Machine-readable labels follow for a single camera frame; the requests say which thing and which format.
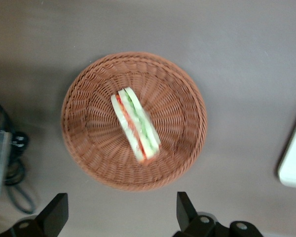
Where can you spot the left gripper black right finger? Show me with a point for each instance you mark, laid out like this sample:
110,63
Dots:
187,217

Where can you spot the round brown wicker basket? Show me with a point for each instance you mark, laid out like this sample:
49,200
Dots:
93,138

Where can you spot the triangle sandwich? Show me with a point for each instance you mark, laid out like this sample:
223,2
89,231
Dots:
135,123

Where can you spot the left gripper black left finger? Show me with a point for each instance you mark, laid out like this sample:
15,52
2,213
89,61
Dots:
53,217

